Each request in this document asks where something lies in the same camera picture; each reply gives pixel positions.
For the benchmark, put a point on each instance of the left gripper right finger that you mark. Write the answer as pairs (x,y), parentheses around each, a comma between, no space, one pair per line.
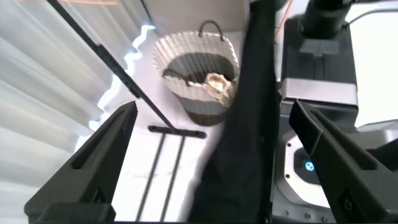
(363,193)

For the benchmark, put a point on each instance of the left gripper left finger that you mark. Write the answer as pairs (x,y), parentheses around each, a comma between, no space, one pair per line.
(77,193)

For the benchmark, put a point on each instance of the black garment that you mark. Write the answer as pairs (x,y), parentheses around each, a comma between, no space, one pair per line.
(245,140)

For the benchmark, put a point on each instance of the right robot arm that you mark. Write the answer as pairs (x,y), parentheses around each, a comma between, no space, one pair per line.
(326,15)

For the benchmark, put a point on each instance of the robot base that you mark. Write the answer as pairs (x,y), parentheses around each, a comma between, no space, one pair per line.
(317,90)

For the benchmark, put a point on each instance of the black clothes rack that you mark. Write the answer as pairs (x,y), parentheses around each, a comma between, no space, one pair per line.
(124,74)

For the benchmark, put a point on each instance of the white laundry basket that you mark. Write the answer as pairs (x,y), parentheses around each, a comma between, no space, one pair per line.
(192,43)

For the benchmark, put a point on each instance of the white curtain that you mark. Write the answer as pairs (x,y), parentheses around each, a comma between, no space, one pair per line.
(46,77)

